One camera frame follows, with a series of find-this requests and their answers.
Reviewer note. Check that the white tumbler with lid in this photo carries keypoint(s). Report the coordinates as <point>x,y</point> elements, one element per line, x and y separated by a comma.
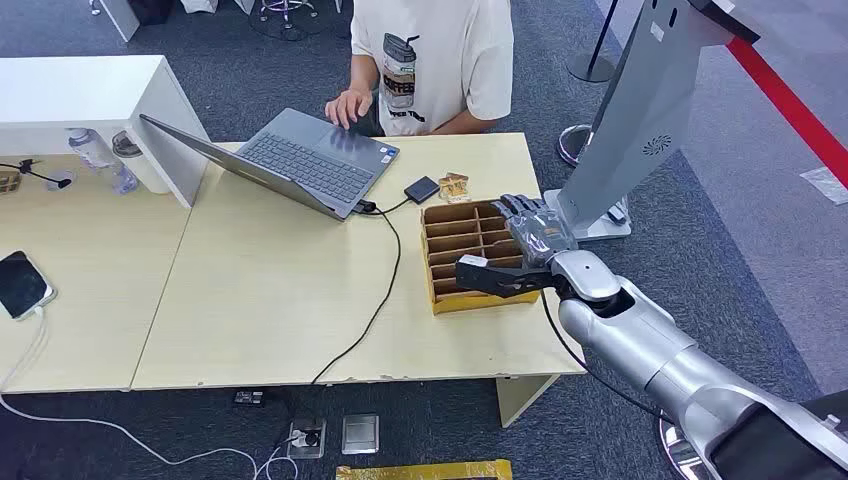
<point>142,166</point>

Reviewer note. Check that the clear floor tape patch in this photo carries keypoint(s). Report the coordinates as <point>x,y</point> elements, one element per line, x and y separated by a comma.
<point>827,183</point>

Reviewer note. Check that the floor power socket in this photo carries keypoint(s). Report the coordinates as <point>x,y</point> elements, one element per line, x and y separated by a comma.
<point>307,438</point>

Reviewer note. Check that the gold wrapped snack pile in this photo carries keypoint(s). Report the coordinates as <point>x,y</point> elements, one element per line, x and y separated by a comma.
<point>454,187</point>

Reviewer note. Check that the person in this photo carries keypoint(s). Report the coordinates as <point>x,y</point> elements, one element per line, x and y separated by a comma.
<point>444,60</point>

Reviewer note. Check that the small black floor device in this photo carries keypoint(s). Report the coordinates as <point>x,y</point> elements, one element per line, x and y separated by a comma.
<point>248,398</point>

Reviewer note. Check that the black smartphone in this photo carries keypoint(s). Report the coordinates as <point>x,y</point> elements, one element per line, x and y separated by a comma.
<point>22,285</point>

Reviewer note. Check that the person's right forearm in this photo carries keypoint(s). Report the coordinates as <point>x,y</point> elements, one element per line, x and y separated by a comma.
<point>363,74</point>

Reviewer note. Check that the office chair base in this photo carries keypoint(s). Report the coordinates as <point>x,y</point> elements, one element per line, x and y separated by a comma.
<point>286,16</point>

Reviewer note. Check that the metal floor cover plate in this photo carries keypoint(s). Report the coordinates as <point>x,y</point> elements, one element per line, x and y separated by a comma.
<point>360,434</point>

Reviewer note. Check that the small black square hub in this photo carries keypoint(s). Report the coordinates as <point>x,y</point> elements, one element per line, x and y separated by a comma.
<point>422,189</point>

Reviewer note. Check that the person's right hand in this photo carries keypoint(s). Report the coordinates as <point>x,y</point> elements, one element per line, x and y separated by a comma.
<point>349,107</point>

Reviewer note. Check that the yellow flat cardboard piece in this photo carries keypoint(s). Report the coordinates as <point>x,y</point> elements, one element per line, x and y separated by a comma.
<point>424,472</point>

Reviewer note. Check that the white desk shelf riser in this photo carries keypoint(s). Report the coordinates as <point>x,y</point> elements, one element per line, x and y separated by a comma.
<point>86,93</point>

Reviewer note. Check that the grey kiosk stand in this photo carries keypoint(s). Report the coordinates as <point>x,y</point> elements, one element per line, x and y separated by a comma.
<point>636,119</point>

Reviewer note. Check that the clear plastic water bottle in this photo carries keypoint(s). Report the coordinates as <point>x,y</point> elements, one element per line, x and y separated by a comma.
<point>99,158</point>

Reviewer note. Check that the person's left forearm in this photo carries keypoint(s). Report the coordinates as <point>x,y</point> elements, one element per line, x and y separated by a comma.
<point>464,124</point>

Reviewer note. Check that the chrome stanchion base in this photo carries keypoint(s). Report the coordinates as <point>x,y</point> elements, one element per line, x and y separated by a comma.
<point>571,142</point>

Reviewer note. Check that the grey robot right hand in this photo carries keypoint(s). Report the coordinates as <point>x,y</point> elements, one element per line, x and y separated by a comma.
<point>538,232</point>

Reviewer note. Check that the black stanchion pole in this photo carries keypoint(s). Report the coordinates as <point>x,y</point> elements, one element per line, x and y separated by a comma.
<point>591,66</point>

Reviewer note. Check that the red barrier belt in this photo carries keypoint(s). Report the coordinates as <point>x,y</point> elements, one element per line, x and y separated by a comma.
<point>788,109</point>

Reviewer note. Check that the beige table leg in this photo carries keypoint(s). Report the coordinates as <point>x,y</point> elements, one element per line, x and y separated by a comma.
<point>520,397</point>

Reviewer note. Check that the grey open laptop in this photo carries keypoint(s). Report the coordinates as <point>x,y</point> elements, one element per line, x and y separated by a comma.
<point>311,162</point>

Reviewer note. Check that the small wooden holder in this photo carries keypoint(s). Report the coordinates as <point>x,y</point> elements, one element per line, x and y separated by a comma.
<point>8,182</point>

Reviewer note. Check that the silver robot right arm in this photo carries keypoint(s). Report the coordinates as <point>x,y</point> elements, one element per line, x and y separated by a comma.
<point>662,351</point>

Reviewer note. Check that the cardboard divider box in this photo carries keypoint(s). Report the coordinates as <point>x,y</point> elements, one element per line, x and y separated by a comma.
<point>464,265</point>

